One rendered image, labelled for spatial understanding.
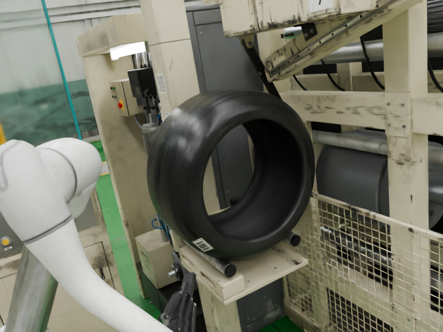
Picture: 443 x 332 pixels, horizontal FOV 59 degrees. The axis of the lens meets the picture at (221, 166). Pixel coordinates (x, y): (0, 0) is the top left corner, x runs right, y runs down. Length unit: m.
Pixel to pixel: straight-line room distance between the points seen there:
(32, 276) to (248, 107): 0.74
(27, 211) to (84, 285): 0.18
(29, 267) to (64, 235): 0.26
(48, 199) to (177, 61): 0.88
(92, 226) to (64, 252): 1.14
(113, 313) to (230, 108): 0.67
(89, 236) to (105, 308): 1.10
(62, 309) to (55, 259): 1.21
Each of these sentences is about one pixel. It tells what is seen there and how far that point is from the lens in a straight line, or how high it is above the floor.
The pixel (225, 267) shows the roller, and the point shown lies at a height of 0.92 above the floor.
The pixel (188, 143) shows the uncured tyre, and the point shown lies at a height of 1.35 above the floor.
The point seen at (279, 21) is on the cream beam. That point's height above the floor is 1.65.
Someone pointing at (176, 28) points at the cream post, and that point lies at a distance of 1.54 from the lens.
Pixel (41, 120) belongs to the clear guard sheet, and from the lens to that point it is 1.80.
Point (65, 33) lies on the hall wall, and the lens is 10.37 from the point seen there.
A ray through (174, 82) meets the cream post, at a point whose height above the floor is 1.51.
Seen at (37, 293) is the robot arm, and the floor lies 1.11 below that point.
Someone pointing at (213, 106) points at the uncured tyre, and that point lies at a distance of 1.20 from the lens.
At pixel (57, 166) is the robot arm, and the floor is 1.44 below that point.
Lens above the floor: 1.61
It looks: 17 degrees down
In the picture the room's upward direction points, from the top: 9 degrees counter-clockwise
